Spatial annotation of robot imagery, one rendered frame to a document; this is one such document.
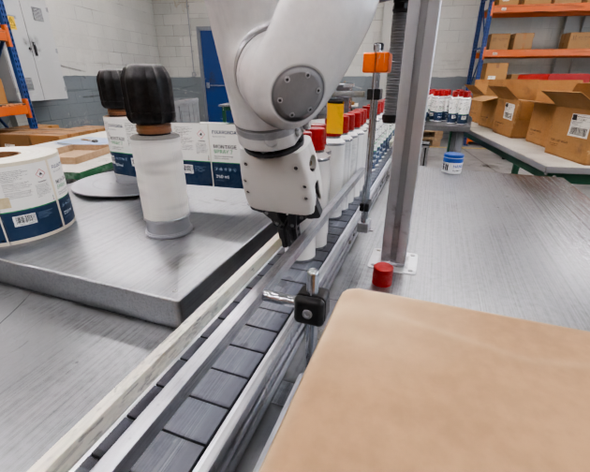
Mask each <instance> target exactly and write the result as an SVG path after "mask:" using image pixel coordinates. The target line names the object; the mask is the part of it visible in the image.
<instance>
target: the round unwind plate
mask: <svg viewBox="0 0 590 472"><path fill-rule="evenodd" d="M115 179H116V176H115V175H114V171H108V172H103V173H99V174H95V175H92V176H88V177H85V178H83V179H80V180H78V181H77V182H75V183H74V184H73V185H72V186H71V190H72V191H73V192H74V193H76V194H79V195H83V196H87V197H97V198H119V197H132V196H139V195H140V191H139V187H138V183H136V184H119V183H117V182H115Z"/></svg>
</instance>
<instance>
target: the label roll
mask: <svg viewBox="0 0 590 472"><path fill-rule="evenodd" d="M75 219H76V218H75V215H74V211H73V207H72V203H71V199H70V196H69V193H68V189H67V185H66V179H65V175H64V172H63V168H62V164H61V161H60V157H59V154H58V150H57V149H55V148H52V147H45V146H13V147H0V247H1V246H9V245H14V244H19V243H27V242H31V241H34V240H38V239H41V238H44V237H48V236H50V235H53V234H55V233H57V232H59V231H61V230H63V229H66V228H68V227H69V226H70V225H72V224H73V223H74V221H75Z"/></svg>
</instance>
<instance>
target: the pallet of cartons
mask: <svg viewBox="0 0 590 472"><path fill-rule="evenodd" d="M37 126H38V128H34V129H33V128H32V129H31V128H30V126H29V125H21V126H15V127H14V126H13V127H9V128H0V147H13V146H31V145H36V144H40V143H45V142H50V141H55V140H63V139H68V138H73V137H78V136H82V135H87V134H92V133H96V132H101V131H106V129H105V126H101V125H84V126H77V127H72V128H59V125H37Z"/></svg>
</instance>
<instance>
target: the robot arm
mask: <svg viewBox="0 0 590 472"><path fill-rule="evenodd" d="M204 2H205V6H206V9H207V13H208V17H209V21H210V25H211V28H212V33H213V37H214V44H215V47H216V51H217V55H218V59H219V63H220V66H221V71H222V75H223V79H224V83H225V86H226V90H227V94H228V98H229V104H230V109H231V113H232V117H233V121H234V124H235V128H236V132H237V136H238V140H239V143H240V144H241V145H240V165H241V174H242V180H243V190H244V193H245V197H246V200H247V202H248V204H249V205H250V208H251V209H252V210H254V211H258V212H261V213H264V214H265V215H267V216H268V217H269V218H270V219H271V220H272V222H273V225H274V226H275V227H277V229H278V234H279V238H280V239H281V241H282V245H283V247H290V246H291V245H292V244H293V243H294V242H295V241H296V239H297V238H298V237H299V236H300V235H301V230H300V223H301V222H302V221H303V220H305V219H306V218H308V219H313V218H320V216H321V214H322V208H321V206H320V203H319V200H318V199H321V197H322V182H321V176H320V171H319V165H318V162H317V155H316V151H315V148H314V145H313V142H312V140H311V138H310V136H307V135H304V134H303V132H304V131H305V129H310V128H311V120H312V119H314V118H315V117H316V116H317V115H318V113H319V112H320V111H321V110H322V109H323V108H324V106H325V105H326V104H327V102H328V101H329V99H330V98H331V96H332V94H333V93H334V91H335V90H336V88H337V86H338V85H339V83H340V82H341V80H342V79H343V77H344V76H345V74H346V72H347V70H348V68H349V66H350V64H351V62H352V61H353V59H354V57H355V55H356V53H357V51H358V50H359V48H360V46H361V44H362V42H363V40H364V38H365V36H366V34H367V32H368V30H369V28H370V25H371V23H372V21H373V18H374V17H375V14H376V9H377V6H378V3H379V0H204ZM287 214H288V215H287Z"/></svg>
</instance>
